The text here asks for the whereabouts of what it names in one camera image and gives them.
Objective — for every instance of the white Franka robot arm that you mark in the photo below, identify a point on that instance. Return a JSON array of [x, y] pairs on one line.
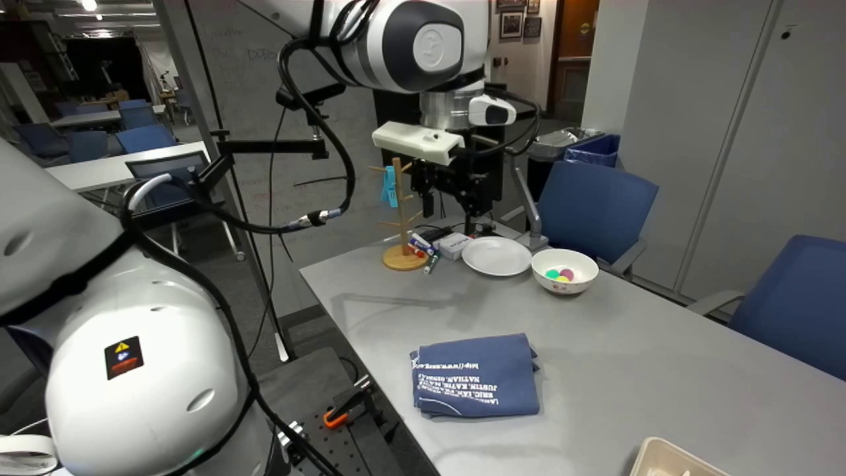
[[133, 380]]

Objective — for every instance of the white bowl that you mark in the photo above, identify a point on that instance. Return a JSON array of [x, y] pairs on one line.
[[564, 290]]

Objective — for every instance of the small white box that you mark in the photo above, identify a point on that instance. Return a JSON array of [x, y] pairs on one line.
[[450, 246]]

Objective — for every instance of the light blue clothes peg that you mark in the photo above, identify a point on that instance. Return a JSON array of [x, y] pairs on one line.
[[389, 188]]

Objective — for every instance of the brown wooden door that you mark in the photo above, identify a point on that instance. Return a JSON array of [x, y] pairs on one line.
[[577, 36]]

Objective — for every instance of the grey metal stand pole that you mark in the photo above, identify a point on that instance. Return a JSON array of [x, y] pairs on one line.
[[273, 327]]

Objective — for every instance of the silver metal post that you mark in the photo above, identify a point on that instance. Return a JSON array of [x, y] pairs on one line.
[[294, 431]]

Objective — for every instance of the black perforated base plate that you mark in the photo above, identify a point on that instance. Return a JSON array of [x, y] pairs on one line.
[[307, 386]]

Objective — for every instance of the wooden mug tree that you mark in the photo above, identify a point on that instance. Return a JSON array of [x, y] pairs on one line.
[[405, 258]]

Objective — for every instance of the pink ball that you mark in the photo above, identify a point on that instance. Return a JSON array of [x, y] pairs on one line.
[[568, 275]]

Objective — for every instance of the blue printed t-shirt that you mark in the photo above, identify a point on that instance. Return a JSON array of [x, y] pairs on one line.
[[477, 380]]

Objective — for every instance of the beige plastic tray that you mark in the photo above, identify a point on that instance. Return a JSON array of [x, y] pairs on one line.
[[663, 459]]

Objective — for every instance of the white background table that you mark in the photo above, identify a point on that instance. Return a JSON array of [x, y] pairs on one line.
[[96, 172]]

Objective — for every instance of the blue office chair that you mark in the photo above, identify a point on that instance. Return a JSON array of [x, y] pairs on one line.
[[42, 142], [794, 299], [597, 212], [167, 195], [146, 138]]

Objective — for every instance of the grey tall metal cabinet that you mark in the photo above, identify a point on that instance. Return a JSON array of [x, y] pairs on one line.
[[749, 132]]

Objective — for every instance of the black monitor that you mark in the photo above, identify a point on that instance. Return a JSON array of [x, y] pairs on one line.
[[502, 176]]

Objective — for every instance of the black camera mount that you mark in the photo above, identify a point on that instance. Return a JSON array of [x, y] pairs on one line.
[[265, 146]]

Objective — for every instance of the coloured marker pen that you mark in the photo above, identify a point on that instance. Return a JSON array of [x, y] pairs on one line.
[[433, 263]]

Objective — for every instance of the grey trash bin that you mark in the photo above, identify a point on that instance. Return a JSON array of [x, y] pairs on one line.
[[551, 146]]

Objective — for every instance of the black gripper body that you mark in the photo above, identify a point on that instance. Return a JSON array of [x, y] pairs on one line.
[[453, 176]]

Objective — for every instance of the blue recycling bin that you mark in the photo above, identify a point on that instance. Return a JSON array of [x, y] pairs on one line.
[[598, 150]]

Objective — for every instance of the framed wall picture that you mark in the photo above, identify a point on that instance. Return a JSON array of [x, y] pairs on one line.
[[512, 25]]

